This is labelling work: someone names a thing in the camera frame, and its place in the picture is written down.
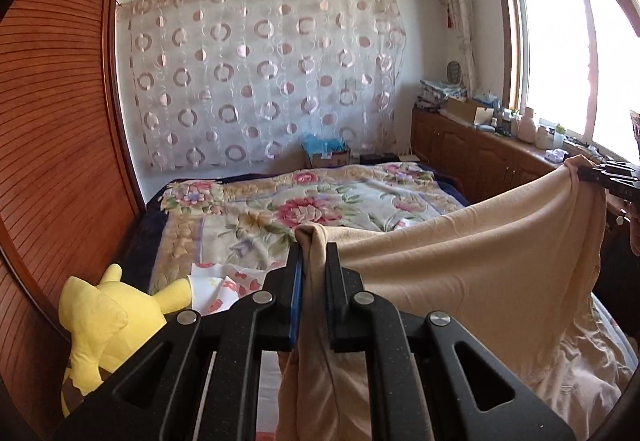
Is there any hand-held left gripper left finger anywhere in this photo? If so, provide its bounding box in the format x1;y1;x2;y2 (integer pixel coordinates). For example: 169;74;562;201
52;246;305;441

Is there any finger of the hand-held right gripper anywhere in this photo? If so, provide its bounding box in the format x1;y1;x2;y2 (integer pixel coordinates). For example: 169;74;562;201
577;169;640;188
592;160;640;172

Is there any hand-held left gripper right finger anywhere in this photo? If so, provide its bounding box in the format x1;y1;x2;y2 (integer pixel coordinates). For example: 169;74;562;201
324;243;576;441

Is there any beige printed t-shirt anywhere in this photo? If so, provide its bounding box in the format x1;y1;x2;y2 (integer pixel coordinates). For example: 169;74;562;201
277;155;633;441

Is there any strawberry print bed sheet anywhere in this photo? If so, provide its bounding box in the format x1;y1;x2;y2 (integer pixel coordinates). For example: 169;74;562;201
189;265;638;441

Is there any floral blanket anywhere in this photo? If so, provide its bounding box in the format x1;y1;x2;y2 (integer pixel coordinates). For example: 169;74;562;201
127;161;471;294

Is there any white plastic jug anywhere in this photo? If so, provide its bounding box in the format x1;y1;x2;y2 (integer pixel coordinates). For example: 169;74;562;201
517;107;537;142

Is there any wooden framed window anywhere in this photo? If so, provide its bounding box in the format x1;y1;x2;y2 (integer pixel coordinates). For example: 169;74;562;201
492;0;640;162

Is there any long wooden cabinet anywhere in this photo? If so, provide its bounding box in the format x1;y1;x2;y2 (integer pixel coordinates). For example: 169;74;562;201
411;106;640;222

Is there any cardboard box with blue bags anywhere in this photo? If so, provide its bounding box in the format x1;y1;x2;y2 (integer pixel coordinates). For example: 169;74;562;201
301;133;352;168

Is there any open cardboard box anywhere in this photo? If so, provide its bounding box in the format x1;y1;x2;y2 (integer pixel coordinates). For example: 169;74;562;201
446;97;496;126

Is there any stack of folded cloths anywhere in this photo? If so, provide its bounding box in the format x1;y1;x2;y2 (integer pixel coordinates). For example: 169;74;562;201
419;80;468;109

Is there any yellow plush toy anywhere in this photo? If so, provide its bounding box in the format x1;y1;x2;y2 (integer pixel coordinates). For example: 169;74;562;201
59;263;195;417

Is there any white floral window curtain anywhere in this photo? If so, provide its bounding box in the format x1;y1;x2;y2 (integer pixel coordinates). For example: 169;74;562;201
435;0;478;96

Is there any circle pattern sheer curtain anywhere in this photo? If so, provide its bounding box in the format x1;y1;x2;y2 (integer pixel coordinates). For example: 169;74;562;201
116;0;408;172

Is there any wooden slatted wardrobe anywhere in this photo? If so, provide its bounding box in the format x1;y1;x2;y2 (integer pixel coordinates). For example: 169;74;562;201
0;0;151;441

